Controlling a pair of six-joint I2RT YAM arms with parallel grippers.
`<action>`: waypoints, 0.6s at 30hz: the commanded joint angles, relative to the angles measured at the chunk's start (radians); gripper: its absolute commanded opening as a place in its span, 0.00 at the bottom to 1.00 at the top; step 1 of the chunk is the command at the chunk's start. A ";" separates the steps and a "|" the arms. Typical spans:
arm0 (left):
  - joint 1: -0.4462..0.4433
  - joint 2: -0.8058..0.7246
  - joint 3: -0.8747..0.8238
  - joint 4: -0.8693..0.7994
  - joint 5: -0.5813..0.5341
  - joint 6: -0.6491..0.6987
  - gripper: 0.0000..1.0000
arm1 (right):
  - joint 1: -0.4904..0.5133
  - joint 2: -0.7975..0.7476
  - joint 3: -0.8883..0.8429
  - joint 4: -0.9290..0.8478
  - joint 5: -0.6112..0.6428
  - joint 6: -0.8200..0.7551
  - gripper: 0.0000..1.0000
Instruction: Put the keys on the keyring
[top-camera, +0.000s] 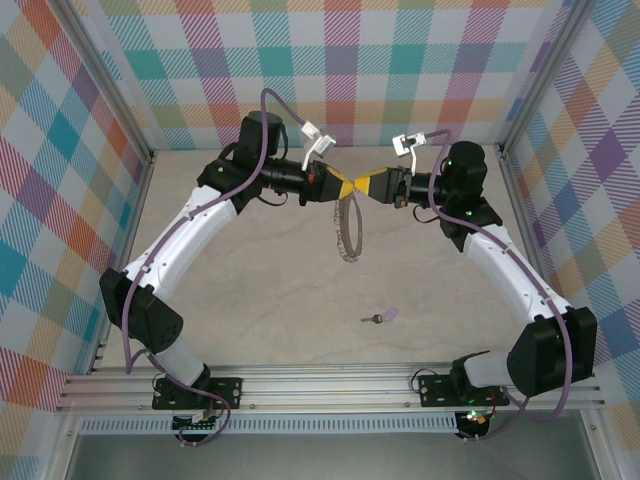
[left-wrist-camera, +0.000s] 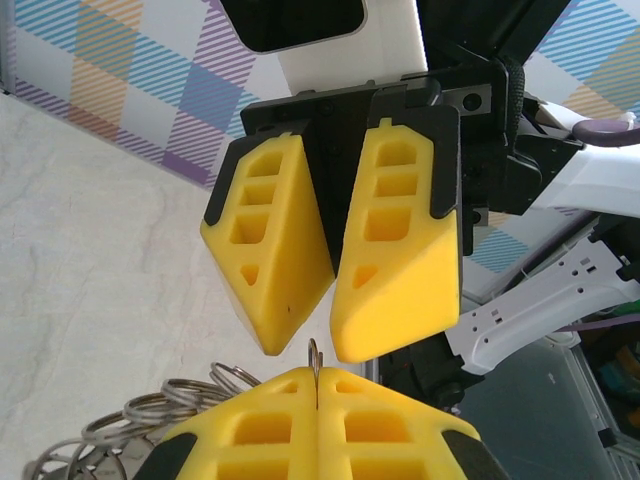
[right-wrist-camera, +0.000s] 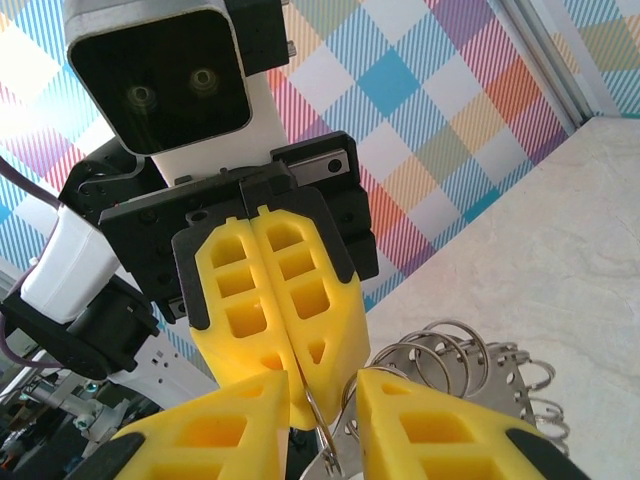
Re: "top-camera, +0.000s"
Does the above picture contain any metal keyring plate with rings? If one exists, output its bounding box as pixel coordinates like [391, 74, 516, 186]
[332, 192, 364, 264]

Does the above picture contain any aluminium corner post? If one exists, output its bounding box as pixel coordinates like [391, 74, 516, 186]
[497, 0, 599, 156]
[49, 0, 156, 161]

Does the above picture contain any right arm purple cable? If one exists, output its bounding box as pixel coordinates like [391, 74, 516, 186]
[422, 128, 574, 444]

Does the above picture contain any aluminium side rail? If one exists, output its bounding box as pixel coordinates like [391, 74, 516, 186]
[499, 144, 571, 369]
[88, 149, 157, 375]

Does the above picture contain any small key with purple tag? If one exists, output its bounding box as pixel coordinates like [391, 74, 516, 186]
[360, 306, 400, 325]

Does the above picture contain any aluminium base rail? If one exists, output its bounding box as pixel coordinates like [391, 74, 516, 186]
[54, 363, 606, 414]

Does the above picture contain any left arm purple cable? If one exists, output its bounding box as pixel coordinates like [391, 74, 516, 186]
[123, 88, 307, 449]

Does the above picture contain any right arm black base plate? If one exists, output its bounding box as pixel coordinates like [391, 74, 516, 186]
[417, 373, 511, 409]

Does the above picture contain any white slotted cable duct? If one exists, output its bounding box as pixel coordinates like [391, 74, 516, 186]
[79, 412, 459, 435]

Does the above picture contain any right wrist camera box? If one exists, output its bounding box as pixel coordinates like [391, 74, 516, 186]
[392, 132, 426, 174]

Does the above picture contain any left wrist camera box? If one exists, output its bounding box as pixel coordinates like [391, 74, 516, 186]
[300, 122, 337, 170]

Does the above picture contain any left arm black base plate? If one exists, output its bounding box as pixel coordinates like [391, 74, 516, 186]
[152, 375, 244, 411]

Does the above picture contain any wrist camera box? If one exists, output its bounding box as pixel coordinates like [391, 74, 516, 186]
[300, 122, 337, 170]
[392, 132, 426, 174]

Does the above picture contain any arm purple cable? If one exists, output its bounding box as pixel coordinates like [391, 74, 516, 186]
[422, 128, 574, 444]
[123, 88, 307, 449]

